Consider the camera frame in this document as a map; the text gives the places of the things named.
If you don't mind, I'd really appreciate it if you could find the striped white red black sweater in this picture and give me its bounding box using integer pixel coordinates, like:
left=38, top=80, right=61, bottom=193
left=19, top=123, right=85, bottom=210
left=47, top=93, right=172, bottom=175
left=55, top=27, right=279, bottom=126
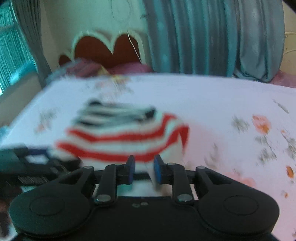
left=50, top=101, right=190, bottom=196

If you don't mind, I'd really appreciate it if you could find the floral pink bed sheet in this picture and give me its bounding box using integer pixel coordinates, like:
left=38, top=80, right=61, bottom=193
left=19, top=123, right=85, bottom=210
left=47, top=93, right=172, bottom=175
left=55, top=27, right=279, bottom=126
left=1, top=74, right=295, bottom=240

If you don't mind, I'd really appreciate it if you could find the teal window blind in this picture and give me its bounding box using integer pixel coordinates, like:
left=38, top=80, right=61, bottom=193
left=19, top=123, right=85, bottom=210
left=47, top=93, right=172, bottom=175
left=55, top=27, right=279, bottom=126
left=1, top=1, right=37, bottom=93

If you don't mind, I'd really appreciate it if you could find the purple crumpled pillow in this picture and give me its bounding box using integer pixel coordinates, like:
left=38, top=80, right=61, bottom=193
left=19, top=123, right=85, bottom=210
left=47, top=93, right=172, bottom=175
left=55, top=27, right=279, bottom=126
left=46, top=58, right=153, bottom=84

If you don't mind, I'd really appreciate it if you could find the red white scalloped headboard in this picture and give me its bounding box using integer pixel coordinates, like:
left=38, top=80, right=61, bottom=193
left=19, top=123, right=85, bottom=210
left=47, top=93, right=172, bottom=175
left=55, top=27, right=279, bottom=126
left=58, top=30, right=151, bottom=68

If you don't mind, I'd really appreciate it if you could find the grey side curtain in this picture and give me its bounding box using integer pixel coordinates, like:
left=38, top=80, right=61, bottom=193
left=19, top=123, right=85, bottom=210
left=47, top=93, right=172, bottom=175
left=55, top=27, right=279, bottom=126
left=11, top=1, right=51, bottom=87

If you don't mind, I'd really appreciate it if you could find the blue grey curtain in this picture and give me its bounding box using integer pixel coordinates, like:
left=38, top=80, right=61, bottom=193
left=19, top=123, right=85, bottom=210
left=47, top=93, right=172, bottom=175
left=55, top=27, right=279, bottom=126
left=142, top=0, right=285, bottom=82

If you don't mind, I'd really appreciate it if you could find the cream round footboard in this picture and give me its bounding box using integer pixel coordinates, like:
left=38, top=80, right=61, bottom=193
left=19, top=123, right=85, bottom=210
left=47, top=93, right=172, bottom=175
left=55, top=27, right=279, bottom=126
left=280, top=32, right=296, bottom=75

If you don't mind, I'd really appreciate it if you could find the thin white hanging wire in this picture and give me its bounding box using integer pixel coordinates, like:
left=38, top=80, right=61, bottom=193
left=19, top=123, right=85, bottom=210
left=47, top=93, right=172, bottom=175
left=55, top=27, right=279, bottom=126
left=110, top=0, right=143, bottom=63

